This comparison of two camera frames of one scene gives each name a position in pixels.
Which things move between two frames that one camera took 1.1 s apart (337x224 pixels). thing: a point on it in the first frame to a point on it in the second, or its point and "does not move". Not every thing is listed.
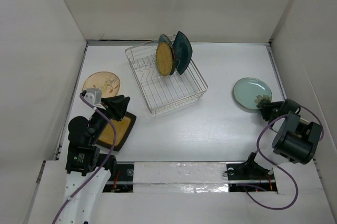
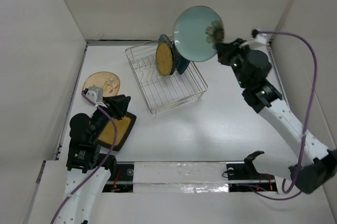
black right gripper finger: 267,114 to 226,52
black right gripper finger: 272,105 to 238,41
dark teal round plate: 165,38 does not move
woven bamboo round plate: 164,59 does not move
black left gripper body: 100,122 does not move
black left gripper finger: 110,103 does not move
